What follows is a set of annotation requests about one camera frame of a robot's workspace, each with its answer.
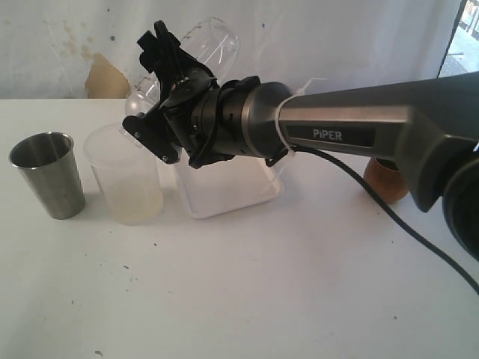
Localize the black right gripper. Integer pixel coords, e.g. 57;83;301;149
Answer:
137;20;225;168

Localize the stainless steel cup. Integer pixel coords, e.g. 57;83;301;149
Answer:
9;132;86;220

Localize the brown wooden cup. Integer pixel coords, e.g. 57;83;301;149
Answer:
363;158;409;204

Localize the clear dome shaker lid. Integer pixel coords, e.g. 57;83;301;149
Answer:
121;73;160;147

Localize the clear plastic shaker body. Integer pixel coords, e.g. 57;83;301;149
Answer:
180;17;240;83

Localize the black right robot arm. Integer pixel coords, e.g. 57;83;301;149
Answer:
123;21;478;256

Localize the translucent plastic measuring cup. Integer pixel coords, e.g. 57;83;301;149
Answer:
83;123;163;225

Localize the white rectangular tray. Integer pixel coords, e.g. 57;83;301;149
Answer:
174;154;284;219

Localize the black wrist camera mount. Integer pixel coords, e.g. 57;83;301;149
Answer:
122;103;181;165

